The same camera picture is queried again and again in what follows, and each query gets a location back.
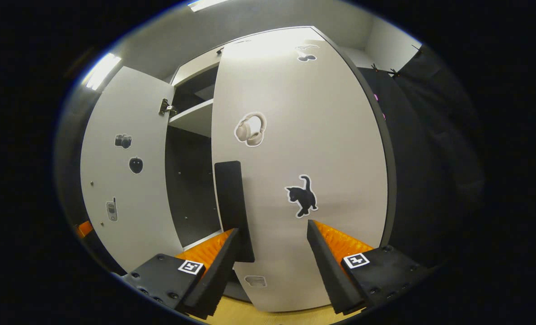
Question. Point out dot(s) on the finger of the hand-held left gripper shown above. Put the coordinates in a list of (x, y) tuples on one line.
[(85, 229)]

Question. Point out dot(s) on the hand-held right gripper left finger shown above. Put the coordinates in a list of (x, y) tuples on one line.
[(218, 275)]

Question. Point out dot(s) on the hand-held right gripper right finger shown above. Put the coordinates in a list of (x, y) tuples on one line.
[(328, 271)]

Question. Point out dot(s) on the white cabinet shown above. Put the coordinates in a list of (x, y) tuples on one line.
[(191, 180)]

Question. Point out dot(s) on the white cabinet door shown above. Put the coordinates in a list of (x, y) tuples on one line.
[(304, 113), (128, 113)]

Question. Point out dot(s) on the white cabinet drawer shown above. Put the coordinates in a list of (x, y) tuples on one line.
[(195, 67)]

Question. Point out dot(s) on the ceiling light panel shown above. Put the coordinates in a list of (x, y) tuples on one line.
[(101, 71), (207, 4)]

